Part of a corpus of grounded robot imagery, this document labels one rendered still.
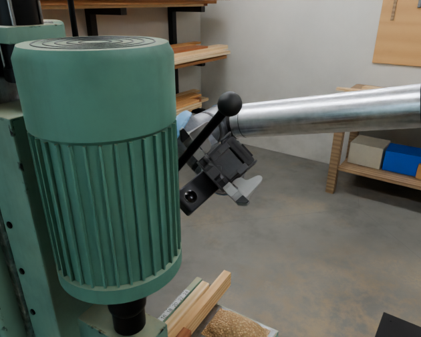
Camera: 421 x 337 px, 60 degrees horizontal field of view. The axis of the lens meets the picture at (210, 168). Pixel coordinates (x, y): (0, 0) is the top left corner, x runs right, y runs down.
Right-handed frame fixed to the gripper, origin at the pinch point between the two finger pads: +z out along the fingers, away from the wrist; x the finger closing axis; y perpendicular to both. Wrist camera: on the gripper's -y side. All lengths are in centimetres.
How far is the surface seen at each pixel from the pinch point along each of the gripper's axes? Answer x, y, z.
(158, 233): 2.6, -10.5, 8.6
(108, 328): 7.7, -29.1, -5.5
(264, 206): 27, 19, -253
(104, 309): 5.0, -29.2, -8.8
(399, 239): 105, 72, -218
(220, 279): 17.8, -15.0, -35.4
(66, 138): -10.0, -9.3, 18.9
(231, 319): 24.4, -17.6, -26.6
